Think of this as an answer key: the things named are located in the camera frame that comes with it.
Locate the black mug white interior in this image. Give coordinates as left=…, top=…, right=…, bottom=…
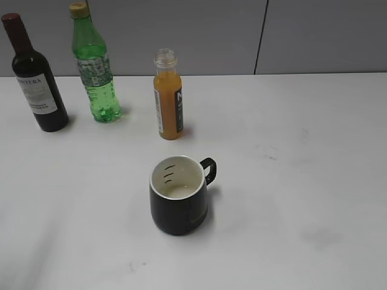
left=149, top=155, right=217, bottom=236

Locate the orange juice bottle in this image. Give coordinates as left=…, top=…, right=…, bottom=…
left=154, top=48, right=184, bottom=140

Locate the green plastic soda bottle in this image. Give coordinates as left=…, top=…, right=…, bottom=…
left=70, top=2, right=121, bottom=123

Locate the red wine bottle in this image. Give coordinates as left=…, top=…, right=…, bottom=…
left=1, top=13, right=69, bottom=132

